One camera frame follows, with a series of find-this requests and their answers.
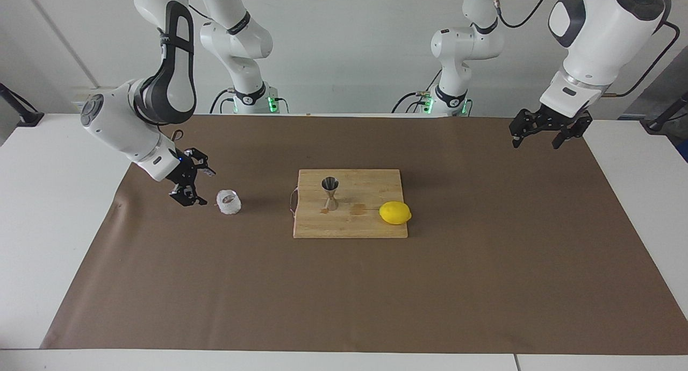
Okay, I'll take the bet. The clear plastic cup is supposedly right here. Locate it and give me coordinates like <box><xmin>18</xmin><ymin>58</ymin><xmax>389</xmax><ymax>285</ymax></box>
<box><xmin>216</xmin><ymin>189</ymin><xmax>242</xmax><ymax>216</ymax></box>

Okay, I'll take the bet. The wooden cutting board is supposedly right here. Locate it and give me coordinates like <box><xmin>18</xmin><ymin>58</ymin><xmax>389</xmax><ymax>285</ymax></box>
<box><xmin>290</xmin><ymin>169</ymin><xmax>409</xmax><ymax>239</ymax></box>

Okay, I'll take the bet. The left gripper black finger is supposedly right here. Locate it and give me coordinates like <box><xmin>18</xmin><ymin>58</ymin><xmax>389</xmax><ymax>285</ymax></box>
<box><xmin>510</xmin><ymin>109</ymin><xmax>539</xmax><ymax>149</ymax></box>
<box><xmin>551</xmin><ymin>116</ymin><xmax>593</xmax><ymax>149</ymax></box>

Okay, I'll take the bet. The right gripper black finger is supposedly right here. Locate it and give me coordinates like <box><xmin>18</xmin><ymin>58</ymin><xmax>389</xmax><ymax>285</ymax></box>
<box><xmin>185</xmin><ymin>148</ymin><xmax>217</xmax><ymax>178</ymax></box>
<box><xmin>169</xmin><ymin>183</ymin><xmax>209</xmax><ymax>207</ymax></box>

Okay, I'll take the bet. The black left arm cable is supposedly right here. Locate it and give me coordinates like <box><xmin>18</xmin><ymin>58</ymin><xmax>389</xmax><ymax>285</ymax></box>
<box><xmin>490</xmin><ymin>0</ymin><xmax>681</xmax><ymax>97</ymax></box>

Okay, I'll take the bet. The brown table mat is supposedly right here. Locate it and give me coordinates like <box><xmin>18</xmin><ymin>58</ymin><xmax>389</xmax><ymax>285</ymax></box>
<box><xmin>40</xmin><ymin>115</ymin><xmax>688</xmax><ymax>355</ymax></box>

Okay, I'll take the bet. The black stand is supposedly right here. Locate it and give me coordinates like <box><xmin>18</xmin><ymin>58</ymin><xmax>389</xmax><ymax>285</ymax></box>
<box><xmin>0</xmin><ymin>82</ymin><xmax>45</xmax><ymax>127</ymax></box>
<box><xmin>644</xmin><ymin>91</ymin><xmax>688</xmax><ymax>133</ymax></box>

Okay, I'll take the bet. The dark grey panel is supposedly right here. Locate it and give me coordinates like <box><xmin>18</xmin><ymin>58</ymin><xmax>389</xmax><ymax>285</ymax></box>
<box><xmin>618</xmin><ymin>47</ymin><xmax>688</xmax><ymax>120</ymax></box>

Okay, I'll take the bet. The steel double jigger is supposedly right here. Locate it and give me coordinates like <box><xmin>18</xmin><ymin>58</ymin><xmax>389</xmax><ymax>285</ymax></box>
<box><xmin>321</xmin><ymin>177</ymin><xmax>340</xmax><ymax>211</ymax></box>

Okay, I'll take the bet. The yellow lemon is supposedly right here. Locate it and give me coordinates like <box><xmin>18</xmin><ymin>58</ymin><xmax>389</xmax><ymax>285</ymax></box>
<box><xmin>379</xmin><ymin>201</ymin><xmax>413</xmax><ymax>225</ymax></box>

